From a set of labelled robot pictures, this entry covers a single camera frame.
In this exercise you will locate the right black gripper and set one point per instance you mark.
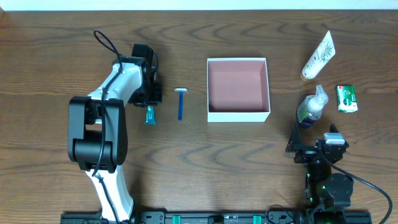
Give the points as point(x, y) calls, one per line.
point(308, 149)

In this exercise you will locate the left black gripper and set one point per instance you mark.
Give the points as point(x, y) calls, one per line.
point(152, 100)

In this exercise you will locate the red green toothpaste tube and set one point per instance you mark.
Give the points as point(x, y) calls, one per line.
point(150, 116)

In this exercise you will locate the clear pump soap bottle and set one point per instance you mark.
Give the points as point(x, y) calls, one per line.
point(310, 110)

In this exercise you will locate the blue disposable razor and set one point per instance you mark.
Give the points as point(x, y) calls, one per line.
point(180, 92)

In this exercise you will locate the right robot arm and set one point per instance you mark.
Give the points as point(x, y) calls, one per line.
point(329, 193)

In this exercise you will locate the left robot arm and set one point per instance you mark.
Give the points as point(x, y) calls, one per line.
point(97, 131)

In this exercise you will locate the green soap bar package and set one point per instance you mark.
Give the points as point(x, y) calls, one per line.
point(346, 99)

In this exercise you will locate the white botanical lotion tube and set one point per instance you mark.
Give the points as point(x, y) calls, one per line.
point(321, 56)

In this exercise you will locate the white cardboard box pink interior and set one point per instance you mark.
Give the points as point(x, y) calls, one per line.
point(237, 90)

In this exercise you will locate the black mounting rail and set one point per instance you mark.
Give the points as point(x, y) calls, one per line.
point(272, 216)

